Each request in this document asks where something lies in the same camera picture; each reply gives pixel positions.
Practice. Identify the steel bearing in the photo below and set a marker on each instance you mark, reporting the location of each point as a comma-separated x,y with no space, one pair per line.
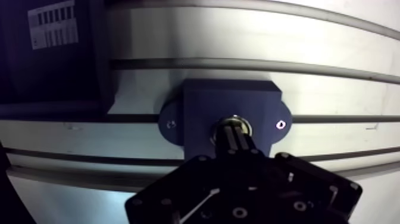
232,119

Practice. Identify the dark blue-grey housing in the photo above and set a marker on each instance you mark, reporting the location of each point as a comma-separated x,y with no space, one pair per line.
200,106

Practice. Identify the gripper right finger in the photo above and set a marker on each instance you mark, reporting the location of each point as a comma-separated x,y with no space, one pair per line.
300,187

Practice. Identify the black tray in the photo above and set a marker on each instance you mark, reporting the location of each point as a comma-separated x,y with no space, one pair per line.
62,75

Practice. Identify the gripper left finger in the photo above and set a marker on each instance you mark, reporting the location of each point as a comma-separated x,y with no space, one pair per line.
200,187

